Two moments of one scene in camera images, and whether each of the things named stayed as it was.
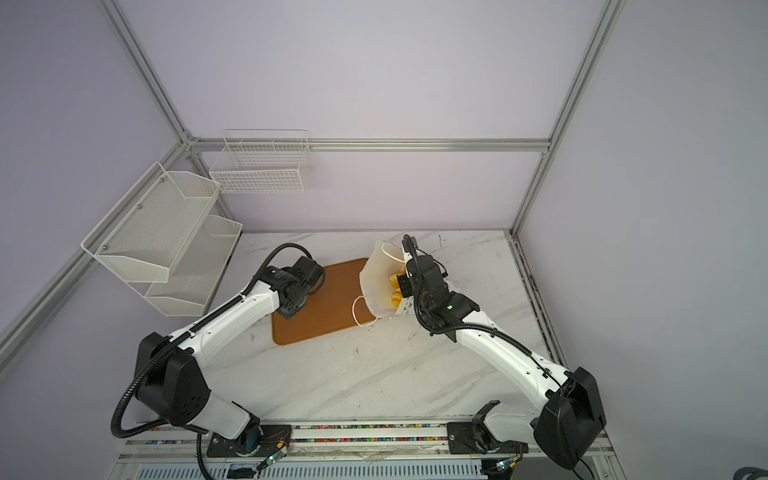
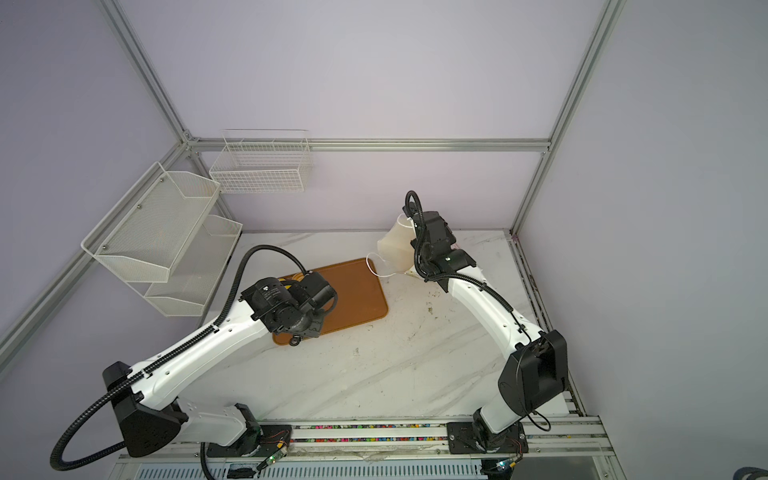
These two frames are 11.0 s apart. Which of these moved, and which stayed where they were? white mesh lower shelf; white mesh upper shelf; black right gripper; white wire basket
Moved: black right gripper
Stayed: white wire basket; white mesh upper shelf; white mesh lower shelf
